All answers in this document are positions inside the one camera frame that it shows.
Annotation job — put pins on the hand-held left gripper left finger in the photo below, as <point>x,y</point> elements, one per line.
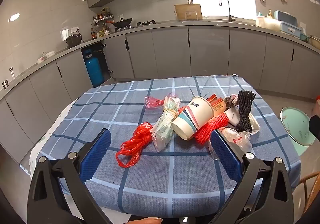
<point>96,156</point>

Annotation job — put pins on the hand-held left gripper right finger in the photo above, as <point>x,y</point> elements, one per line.
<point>226,156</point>

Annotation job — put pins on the clear plastic bag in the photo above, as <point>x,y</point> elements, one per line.
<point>237,139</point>

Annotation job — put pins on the red foam fruit net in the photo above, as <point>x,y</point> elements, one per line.
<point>212,124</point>

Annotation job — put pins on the white sponge block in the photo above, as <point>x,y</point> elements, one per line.
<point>232,120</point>

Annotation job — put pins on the black mesh bundle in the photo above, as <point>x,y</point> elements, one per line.
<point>243,111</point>

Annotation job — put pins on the orange paper packet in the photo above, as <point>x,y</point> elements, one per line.
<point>217,106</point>

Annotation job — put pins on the striped paper cup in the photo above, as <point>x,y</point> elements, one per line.
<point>197,111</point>

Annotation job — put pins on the patterned cloth rag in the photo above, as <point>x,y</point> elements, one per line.
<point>231,101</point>

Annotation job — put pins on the clear bag with paper bundle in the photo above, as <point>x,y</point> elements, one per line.
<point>163,126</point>

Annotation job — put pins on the mint green enamel basin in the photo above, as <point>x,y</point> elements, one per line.
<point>295,124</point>

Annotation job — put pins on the pink cellophane wrapper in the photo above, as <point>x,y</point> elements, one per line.
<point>153,102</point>

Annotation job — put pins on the person's left hand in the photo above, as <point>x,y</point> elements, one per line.
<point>147,220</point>

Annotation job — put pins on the blue plaid tablecloth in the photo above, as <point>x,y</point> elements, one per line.
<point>150,176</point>

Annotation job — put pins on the blue gas cylinder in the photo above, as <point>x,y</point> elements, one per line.
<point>94,69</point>

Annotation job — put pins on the wooden wicker chair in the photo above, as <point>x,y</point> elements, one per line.
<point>313,189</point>

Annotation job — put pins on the grey kitchen base cabinets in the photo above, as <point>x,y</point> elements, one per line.
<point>207,49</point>

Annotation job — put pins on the white floral bowl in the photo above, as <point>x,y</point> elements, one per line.
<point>41,60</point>

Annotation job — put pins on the dark rice cooker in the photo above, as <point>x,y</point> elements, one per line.
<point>74,41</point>

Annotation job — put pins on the dark sauce bottle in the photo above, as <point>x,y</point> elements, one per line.
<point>93,34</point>

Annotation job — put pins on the black wok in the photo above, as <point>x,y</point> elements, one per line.
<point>122,23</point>

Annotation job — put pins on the metal spice rack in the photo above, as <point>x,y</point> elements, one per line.
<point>102,18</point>

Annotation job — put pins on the white plastic container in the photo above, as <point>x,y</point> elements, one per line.
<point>267,23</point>

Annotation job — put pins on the gas stove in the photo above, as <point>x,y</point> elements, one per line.
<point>146,23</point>

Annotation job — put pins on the small green basket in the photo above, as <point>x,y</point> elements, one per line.
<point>305,36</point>

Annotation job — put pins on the clear acrylic holder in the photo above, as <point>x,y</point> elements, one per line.
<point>191,16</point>

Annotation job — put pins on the blue dish rack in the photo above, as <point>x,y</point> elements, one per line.
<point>287,24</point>

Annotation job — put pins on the metal gooseneck faucet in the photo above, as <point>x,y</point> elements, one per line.
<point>229,9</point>

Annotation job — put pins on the yellow soap bottle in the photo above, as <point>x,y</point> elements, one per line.
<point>269,13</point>

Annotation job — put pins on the wooden cutting board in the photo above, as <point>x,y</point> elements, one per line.
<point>180,10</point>

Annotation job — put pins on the white wall socket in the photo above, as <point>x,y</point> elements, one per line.
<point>75,30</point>

